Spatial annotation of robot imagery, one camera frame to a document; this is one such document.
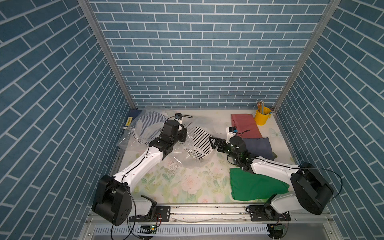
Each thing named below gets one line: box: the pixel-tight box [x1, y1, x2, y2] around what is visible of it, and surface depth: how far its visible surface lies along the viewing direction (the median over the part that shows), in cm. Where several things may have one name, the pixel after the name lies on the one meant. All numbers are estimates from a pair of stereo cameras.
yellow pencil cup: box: [254, 106, 272, 126], surface depth 111 cm
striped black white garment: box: [186, 127, 213, 160], surface depth 95 cm
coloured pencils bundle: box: [256, 100, 265, 115], surface depth 107 cm
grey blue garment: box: [243, 137, 274, 160], surface depth 94 cm
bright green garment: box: [229, 168, 290, 201], surface depth 82 cm
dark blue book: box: [123, 109, 143, 127], surface depth 117 cm
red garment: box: [231, 113, 263, 139], surface depth 114 cm
